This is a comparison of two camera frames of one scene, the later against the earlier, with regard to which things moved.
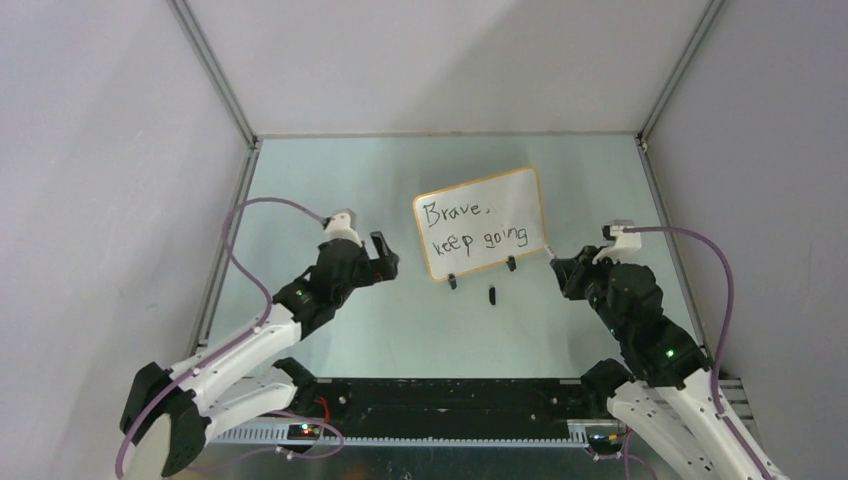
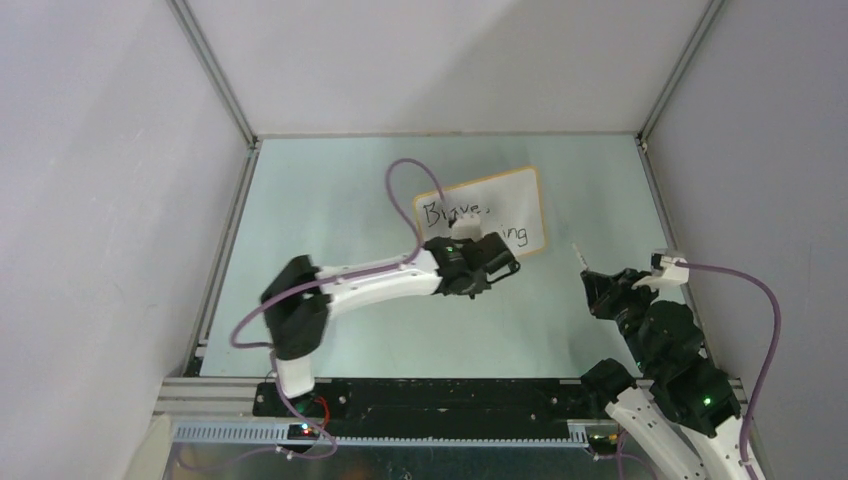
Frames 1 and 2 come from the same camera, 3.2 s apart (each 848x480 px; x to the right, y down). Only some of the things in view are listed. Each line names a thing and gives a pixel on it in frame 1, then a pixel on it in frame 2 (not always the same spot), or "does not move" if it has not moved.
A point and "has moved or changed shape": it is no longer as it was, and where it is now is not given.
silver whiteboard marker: (551, 251) has moved or changed shape
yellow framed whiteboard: (481, 223) does not move
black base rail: (458, 404) does not move
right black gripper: (570, 271) -> (601, 290)
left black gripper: (386, 266) -> (480, 284)
